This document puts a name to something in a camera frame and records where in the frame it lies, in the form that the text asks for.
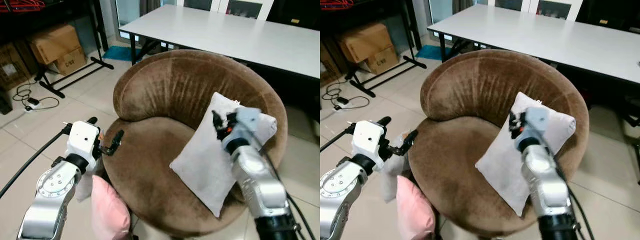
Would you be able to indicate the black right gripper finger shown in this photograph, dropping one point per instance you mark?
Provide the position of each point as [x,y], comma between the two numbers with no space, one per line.
[217,120]
[515,135]
[513,121]
[220,135]

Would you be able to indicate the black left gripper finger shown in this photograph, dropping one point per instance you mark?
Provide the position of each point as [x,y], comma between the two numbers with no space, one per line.
[92,120]
[409,142]
[116,142]
[384,120]

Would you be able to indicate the grey square pillow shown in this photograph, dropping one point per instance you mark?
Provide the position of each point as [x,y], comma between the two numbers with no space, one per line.
[86,185]
[392,175]
[502,165]
[205,160]

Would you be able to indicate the brown round velvet sofa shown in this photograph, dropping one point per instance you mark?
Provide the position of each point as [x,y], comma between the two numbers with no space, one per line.
[460,150]
[150,150]

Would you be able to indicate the pink pillow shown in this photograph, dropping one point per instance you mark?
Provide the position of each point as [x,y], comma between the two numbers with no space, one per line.
[414,212]
[109,212]

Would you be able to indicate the teal floor mat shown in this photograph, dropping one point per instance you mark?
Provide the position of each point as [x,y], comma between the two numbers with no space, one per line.
[116,53]
[429,52]

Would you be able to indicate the black metal clothes rack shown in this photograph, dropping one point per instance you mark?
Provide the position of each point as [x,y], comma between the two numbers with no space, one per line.
[75,75]
[387,74]

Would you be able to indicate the small printed cardboard box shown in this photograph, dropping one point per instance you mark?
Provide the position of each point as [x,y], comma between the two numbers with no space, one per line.
[71,61]
[384,60]

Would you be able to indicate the dark labelled cardboard box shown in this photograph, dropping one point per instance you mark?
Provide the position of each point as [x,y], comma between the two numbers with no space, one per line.
[327,65]
[11,67]

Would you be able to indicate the large cardboard box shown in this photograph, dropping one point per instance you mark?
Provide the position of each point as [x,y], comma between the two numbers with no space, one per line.
[54,42]
[364,41]

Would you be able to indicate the white table with black legs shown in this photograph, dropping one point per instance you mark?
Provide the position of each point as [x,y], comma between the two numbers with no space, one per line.
[225,35]
[540,37]

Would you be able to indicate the black chair base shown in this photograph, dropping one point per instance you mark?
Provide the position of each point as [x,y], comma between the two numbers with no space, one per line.
[634,145]

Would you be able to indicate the white glass door cabinet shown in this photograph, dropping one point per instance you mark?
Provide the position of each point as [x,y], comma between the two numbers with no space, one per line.
[220,7]
[535,7]

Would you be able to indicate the red clothes hangers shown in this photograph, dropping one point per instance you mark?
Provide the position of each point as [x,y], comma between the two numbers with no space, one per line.
[335,4]
[20,5]

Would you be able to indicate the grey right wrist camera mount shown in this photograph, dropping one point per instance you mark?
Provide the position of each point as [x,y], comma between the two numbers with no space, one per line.
[537,118]
[248,119]

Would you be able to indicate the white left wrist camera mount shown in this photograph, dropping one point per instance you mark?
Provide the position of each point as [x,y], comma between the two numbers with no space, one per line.
[366,140]
[82,140]

